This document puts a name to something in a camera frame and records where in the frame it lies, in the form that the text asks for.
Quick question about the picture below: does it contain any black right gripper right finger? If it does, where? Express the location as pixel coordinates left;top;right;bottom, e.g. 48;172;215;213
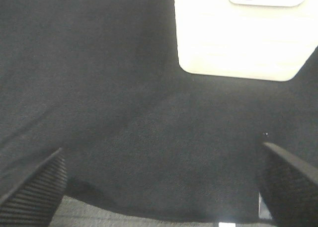
257;142;318;227

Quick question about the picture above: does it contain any cream white storage bin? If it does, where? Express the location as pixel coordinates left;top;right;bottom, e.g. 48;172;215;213
174;0;318;81

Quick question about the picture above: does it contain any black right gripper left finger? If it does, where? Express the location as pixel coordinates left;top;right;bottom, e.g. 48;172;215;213
0;149;68;227

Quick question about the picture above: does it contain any black table cloth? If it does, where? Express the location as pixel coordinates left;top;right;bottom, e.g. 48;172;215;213
0;0;318;223

